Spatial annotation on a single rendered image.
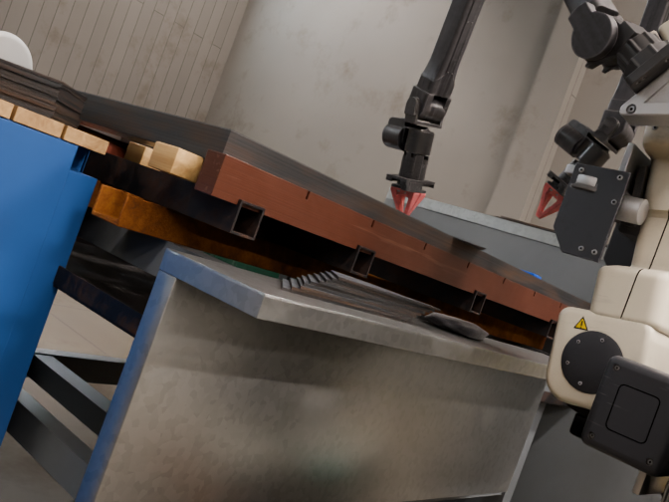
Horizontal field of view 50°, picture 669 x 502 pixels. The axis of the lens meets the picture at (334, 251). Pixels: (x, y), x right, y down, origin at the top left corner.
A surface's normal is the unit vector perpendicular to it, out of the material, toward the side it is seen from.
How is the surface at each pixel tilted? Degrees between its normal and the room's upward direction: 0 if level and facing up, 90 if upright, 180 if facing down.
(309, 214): 90
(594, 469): 90
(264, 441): 90
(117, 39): 90
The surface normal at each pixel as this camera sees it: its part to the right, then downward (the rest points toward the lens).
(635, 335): -0.63, -0.22
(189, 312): 0.72, 0.27
